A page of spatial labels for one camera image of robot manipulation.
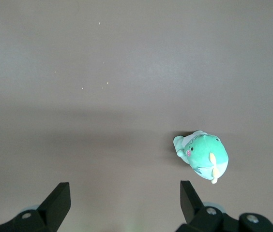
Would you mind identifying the brown table cover mat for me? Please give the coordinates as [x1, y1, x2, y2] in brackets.
[0, 0, 273, 232]

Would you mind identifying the green dinosaur plush toy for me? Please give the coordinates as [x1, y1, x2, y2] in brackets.
[173, 130, 229, 185]

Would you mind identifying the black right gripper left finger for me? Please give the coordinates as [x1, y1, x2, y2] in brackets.
[0, 182, 71, 232]

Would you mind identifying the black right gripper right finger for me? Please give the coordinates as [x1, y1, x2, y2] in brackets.
[177, 180, 273, 232]

